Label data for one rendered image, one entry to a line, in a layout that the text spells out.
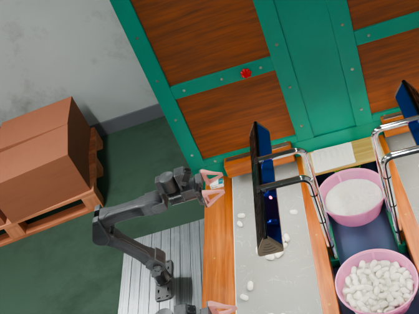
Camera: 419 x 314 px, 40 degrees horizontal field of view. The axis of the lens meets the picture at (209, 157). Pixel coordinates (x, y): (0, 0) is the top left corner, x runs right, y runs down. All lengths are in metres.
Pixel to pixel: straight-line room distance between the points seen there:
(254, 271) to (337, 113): 0.75
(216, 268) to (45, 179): 2.03
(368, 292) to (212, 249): 0.63
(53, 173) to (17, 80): 1.06
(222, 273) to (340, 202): 0.54
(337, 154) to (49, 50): 2.71
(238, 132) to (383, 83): 0.62
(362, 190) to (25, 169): 2.39
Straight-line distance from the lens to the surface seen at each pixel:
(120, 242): 2.21
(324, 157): 2.46
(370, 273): 2.05
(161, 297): 2.34
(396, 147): 2.49
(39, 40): 4.53
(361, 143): 2.49
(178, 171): 2.01
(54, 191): 4.04
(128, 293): 2.44
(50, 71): 4.64
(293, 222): 2.28
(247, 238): 2.29
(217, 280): 2.16
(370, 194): 2.33
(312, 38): 2.25
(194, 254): 2.43
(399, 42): 2.33
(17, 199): 4.09
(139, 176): 4.19
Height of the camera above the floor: 2.34
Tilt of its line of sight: 35 degrees down
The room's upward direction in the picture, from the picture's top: 24 degrees counter-clockwise
